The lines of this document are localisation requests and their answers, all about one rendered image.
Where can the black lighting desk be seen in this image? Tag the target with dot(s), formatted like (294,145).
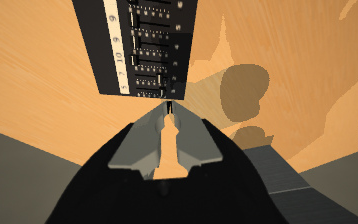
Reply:
(138,48)

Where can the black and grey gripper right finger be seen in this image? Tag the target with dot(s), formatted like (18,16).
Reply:
(199,142)

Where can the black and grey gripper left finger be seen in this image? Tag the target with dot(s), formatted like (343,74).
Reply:
(135,147)

